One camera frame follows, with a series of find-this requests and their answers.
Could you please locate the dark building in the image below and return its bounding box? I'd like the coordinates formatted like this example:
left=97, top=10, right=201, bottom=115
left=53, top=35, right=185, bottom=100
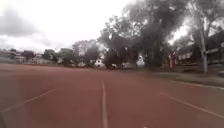
left=173, top=30, right=224, bottom=68

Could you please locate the row of low houses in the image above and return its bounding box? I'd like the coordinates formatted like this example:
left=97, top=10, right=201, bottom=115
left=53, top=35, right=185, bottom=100
left=0, top=48, right=148, bottom=70

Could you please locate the grass verge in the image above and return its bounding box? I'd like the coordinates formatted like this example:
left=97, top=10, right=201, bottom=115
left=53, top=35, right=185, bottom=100
left=133, top=68, right=224, bottom=89

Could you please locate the group of large trees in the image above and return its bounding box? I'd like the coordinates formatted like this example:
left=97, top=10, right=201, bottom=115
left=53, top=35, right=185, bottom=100
left=97, top=0, right=224, bottom=71

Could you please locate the grey pole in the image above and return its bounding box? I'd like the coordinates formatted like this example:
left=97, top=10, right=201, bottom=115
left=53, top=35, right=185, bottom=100
left=198, top=15, right=209, bottom=75

